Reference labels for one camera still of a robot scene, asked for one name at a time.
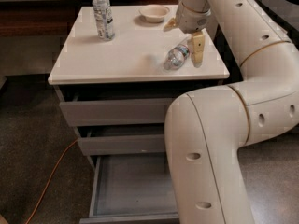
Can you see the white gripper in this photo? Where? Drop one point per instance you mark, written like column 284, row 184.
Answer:
column 191, row 21

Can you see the clear water bottle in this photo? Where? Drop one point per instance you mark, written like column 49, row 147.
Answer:
column 103, row 19
column 177, row 56

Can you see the grey bottom drawer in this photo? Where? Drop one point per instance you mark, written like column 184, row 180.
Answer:
column 132, row 189

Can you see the grey drawer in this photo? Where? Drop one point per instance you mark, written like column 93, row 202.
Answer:
column 132, row 189
column 124, row 104
column 121, row 139

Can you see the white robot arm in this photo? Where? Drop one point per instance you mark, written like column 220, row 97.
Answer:
column 205, row 128

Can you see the grey top drawer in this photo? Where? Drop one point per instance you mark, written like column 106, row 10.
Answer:
column 124, row 104

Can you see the upright clear water bottle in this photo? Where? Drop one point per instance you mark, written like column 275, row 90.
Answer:
column 103, row 19

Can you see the white-topped grey drawer cabinet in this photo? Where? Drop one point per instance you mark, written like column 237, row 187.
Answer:
column 135, row 56

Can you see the grey middle drawer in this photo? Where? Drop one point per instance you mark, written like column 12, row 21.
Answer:
column 121, row 139

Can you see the beige paper bowl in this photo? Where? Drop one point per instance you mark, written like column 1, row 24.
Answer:
column 154, row 13

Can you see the dark grey bin cabinet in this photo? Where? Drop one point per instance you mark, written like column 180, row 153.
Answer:
column 284, row 13

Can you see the dark wooden bench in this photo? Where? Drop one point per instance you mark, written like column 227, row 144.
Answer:
column 52, row 17

